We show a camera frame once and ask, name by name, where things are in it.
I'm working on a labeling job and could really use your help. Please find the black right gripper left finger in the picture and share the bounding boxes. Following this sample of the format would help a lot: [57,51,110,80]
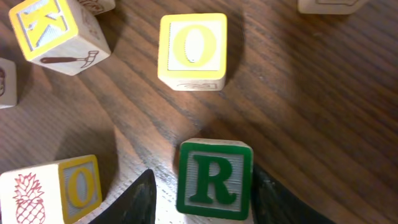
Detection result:
[90,169,157,224]

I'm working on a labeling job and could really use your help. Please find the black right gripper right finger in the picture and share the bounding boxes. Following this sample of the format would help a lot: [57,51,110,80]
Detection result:
[251,164,334,224]

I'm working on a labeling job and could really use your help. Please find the green R block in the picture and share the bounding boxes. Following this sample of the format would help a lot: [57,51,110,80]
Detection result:
[176,138,254,220]

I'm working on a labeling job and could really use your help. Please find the plain wooden picture block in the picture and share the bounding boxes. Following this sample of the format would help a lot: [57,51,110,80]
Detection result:
[1,154,102,224]

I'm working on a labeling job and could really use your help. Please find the yellow block middle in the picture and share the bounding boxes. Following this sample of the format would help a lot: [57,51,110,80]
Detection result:
[157,13,228,91]

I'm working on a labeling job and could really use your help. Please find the yellow block lower left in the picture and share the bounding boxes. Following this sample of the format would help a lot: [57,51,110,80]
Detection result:
[1,58,17,109]

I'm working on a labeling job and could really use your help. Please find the yellow block beside V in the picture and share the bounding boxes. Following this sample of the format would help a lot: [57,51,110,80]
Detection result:
[9,0,111,76]

